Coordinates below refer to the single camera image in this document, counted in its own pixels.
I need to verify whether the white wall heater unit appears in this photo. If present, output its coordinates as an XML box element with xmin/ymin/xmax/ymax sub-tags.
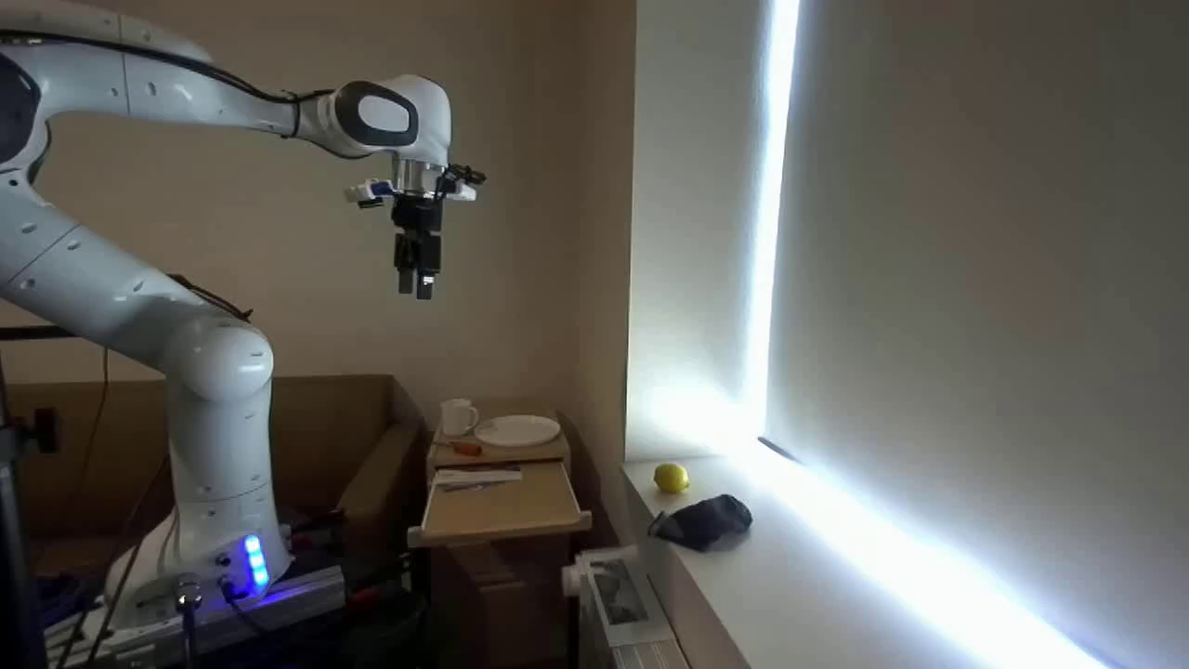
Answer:
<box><xmin>563</xmin><ymin>547</ymin><xmax>689</xmax><ymax>669</ymax></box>

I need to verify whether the orange handled screwdriver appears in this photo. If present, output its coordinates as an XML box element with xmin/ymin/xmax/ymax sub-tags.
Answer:
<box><xmin>450</xmin><ymin>442</ymin><xmax>483</xmax><ymax>456</ymax></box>

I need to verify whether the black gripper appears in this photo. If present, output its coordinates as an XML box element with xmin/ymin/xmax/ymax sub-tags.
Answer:
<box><xmin>391</xmin><ymin>197</ymin><xmax>443</xmax><ymax>301</ymax></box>

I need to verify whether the white plate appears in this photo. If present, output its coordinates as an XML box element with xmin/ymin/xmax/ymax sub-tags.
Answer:
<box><xmin>477</xmin><ymin>411</ymin><xmax>563</xmax><ymax>449</ymax></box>

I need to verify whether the brown leather armchair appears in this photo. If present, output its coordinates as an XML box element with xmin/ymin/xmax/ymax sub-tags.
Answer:
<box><xmin>8</xmin><ymin>376</ymin><xmax>425</xmax><ymax>577</ymax></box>

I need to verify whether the white roller window blind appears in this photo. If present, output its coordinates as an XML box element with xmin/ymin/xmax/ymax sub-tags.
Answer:
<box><xmin>767</xmin><ymin>0</ymin><xmax>1189</xmax><ymax>669</ymax></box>

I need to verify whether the yellow lemon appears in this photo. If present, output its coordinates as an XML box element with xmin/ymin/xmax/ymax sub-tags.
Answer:
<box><xmin>653</xmin><ymin>462</ymin><xmax>693</xmax><ymax>495</ymax></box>

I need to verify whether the white mug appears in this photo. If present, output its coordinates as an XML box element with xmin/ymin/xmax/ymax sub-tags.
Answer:
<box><xmin>438</xmin><ymin>399</ymin><xmax>480</xmax><ymax>437</ymax></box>

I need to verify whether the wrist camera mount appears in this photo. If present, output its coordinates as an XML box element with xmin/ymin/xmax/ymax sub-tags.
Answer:
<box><xmin>346</xmin><ymin>161</ymin><xmax>486</xmax><ymax>205</ymax></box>

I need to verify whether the light wooden side table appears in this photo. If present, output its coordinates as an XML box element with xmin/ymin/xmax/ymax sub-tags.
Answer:
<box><xmin>410</xmin><ymin>428</ymin><xmax>591</xmax><ymax>669</ymax></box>

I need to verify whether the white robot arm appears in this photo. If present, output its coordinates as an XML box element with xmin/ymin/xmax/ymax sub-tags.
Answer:
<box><xmin>0</xmin><ymin>0</ymin><xmax>454</xmax><ymax>619</ymax></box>

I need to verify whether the dark blue cloth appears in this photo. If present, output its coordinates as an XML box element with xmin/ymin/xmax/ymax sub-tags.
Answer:
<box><xmin>648</xmin><ymin>495</ymin><xmax>755</xmax><ymax>548</ymax></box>

